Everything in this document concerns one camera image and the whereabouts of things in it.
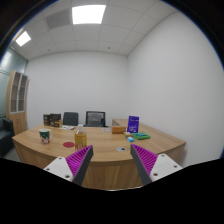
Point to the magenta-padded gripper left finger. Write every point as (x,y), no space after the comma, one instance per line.
(63,168)

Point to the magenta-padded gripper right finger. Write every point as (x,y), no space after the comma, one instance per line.
(160,166)

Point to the yellow-labelled drink bottle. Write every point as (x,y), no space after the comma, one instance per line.
(80,140)

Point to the flat round red coaster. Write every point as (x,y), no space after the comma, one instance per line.
(68,144)

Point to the green flat box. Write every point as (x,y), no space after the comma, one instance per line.
(141,136)

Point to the green and white mug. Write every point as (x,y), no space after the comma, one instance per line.
(44,136)

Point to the small blue box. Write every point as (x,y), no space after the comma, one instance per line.
(130,139)

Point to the printed paper leaflet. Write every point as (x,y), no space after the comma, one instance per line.
(67,127)

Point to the small yellow box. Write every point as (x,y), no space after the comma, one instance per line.
(127,134)

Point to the large dark printed box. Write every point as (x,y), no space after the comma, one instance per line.
(56,120)

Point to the black padded office chair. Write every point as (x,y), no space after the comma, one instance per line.
(70,118)

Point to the purple standing sign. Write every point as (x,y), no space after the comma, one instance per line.
(133,124)

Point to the small dark printed box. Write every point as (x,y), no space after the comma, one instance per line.
(46,120)

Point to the brown wooden box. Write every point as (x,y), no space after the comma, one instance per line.
(118,130)

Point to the black mesh office chair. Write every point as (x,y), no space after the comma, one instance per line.
(95,119)

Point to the black sofa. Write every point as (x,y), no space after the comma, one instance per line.
(6,136)

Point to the wooden shelf cabinet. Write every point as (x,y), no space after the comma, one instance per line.
(16,116)

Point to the small ceiling light panel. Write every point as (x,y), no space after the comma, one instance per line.
(23,38)

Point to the ceiling air vent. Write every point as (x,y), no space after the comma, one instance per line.
(58,18)

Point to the large ceiling light panel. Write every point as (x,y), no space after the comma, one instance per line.
(88,14)

